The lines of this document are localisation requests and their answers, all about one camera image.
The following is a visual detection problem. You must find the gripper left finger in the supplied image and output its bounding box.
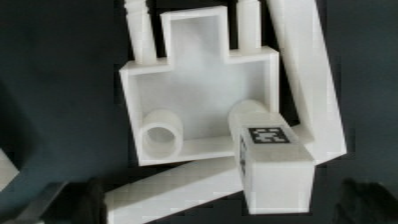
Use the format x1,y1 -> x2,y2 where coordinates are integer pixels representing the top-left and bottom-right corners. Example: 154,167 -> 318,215
12,177 -> 108,224

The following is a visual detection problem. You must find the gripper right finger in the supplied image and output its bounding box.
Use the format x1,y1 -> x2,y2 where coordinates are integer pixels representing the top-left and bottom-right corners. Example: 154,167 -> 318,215
334,179 -> 398,224

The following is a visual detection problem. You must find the white chair seat part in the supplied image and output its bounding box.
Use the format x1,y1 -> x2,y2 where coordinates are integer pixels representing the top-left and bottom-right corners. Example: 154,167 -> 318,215
119,0 -> 279,166

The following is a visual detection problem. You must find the white front fence wall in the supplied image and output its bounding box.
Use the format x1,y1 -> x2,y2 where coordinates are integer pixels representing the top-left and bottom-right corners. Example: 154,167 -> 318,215
105,157 -> 243,224

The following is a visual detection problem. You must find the white fence wall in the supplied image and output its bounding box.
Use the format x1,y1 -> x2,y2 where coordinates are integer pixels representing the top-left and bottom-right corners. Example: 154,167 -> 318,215
105,157 -> 243,224
266,0 -> 346,164

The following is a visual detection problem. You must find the white right fence wall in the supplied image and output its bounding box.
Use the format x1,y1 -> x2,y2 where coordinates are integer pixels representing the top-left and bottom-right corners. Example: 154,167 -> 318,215
266,0 -> 346,164

